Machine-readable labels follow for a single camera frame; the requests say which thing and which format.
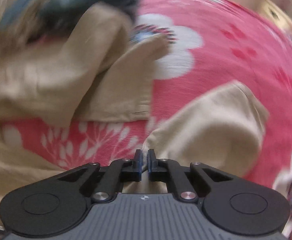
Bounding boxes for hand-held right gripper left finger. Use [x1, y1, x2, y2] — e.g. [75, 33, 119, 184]
[57, 149, 143, 203]

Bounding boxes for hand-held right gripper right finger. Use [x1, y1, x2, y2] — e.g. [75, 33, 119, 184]
[147, 149, 234, 202]

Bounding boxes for cream wooden nightstand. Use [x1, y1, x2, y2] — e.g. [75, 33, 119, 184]
[258, 0, 292, 30]

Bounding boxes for khaki pants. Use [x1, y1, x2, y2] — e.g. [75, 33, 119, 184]
[0, 2, 270, 220]

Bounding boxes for red floral blanket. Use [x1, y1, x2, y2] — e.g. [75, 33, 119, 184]
[1, 0, 292, 230]

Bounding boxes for stack of light folded clothes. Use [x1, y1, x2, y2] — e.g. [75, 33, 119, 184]
[0, 0, 61, 38]

